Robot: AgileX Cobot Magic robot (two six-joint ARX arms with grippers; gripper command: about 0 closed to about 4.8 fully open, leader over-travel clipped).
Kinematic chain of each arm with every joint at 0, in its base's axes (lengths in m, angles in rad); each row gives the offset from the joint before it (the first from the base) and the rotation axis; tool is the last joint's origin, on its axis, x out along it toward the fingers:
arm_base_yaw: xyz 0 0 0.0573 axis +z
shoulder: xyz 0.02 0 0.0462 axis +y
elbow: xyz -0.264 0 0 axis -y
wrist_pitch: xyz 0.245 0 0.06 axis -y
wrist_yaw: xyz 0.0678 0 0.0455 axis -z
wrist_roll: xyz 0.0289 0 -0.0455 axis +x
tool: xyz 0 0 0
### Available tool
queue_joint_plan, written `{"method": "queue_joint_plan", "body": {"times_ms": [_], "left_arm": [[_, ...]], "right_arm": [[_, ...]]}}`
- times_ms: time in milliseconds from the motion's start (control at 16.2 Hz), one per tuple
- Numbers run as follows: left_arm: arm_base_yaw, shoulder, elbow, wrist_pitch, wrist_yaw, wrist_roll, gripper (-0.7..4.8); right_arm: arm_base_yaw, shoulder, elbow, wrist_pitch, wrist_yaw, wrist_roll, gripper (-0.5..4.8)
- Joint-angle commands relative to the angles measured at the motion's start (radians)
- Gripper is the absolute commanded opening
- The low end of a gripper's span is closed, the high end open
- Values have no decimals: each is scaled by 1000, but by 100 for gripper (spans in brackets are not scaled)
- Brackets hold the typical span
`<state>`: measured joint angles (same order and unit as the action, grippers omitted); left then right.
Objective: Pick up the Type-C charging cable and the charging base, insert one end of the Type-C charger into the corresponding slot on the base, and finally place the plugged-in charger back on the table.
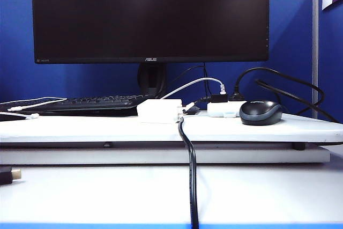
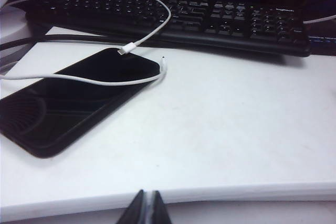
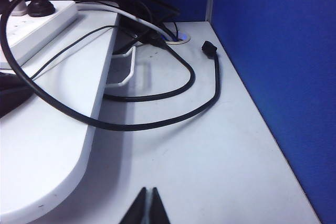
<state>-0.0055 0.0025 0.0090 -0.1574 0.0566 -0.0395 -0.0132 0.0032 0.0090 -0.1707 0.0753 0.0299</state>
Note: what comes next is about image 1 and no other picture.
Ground white charging base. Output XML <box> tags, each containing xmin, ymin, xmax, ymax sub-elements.
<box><xmin>136</xmin><ymin>99</ymin><xmax>186</xmax><ymax>124</ymax></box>

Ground white Type-C charging cable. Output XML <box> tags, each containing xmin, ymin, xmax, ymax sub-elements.
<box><xmin>0</xmin><ymin>97</ymin><xmax>68</xmax><ymax>120</ymax></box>

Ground thick white base board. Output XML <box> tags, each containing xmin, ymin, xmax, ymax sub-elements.
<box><xmin>0</xmin><ymin>144</ymin><xmax>332</xmax><ymax>165</ymax></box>

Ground black monitor stand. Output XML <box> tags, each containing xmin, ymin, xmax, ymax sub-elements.
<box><xmin>137</xmin><ymin>62</ymin><xmax>201</xmax><ymax>115</ymax></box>

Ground white power strip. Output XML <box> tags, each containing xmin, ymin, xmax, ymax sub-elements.
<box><xmin>206</xmin><ymin>100</ymin><xmax>249</xmax><ymax>119</ymax></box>

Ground black keyboard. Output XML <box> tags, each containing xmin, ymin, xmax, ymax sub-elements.
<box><xmin>0</xmin><ymin>94</ymin><xmax>151</xmax><ymax>117</ymax></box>

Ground white riser board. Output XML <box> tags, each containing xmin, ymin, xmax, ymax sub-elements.
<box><xmin>0</xmin><ymin>112</ymin><xmax>343</xmax><ymax>144</ymax></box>

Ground black ASUS monitor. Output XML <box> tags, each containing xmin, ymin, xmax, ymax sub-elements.
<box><xmin>31</xmin><ymin>0</ymin><xmax>270</xmax><ymax>65</ymax></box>

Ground black grey computer mouse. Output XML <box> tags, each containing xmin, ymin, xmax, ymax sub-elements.
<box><xmin>238</xmin><ymin>100</ymin><xmax>284</xmax><ymax>127</ymax></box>

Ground blue partition panel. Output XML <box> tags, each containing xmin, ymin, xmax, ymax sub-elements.
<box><xmin>318</xmin><ymin>0</ymin><xmax>343</xmax><ymax>124</ymax></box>
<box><xmin>0</xmin><ymin>0</ymin><xmax>314</xmax><ymax>119</ymax></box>

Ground flat black pad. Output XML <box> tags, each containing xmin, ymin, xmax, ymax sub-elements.
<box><xmin>0</xmin><ymin>113</ymin><xmax>30</xmax><ymax>122</ymax></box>

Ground black HDMI connector gold tip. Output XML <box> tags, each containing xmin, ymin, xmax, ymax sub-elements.
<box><xmin>0</xmin><ymin>166</ymin><xmax>22</xmax><ymax>186</ymax></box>

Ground thin black cable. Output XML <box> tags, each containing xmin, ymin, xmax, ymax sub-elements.
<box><xmin>168</xmin><ymin>64</ymin><xmax>206</xmax><ymax>86</ymax></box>
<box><xmin>203</xmin><ymin>62</ymin><xmax>213</xmax><ymax>98</ymax></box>

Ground white cable with white plug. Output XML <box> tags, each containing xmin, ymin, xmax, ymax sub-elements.
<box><xmin>154</xmin><ymin>77</ymin><xmax>227</xmax><ymax>104</ymax></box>

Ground looped black power cable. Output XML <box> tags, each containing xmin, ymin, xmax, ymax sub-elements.
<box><xmin>232</xmin><ymin>67</ymin><xmax>340</xmax><ymax>124</ymax></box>

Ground thick black cable with plug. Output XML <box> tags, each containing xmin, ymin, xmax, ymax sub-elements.
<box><xmin>176</xmin><ymin>93</ymin><xmax>228</xmax><ymax>229</ymax></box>

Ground silver partition post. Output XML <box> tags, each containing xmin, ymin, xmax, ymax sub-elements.
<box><xmin>312</xmin><ymin>0</ymin><xmax>320</xmax><ymax>120</ymax></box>

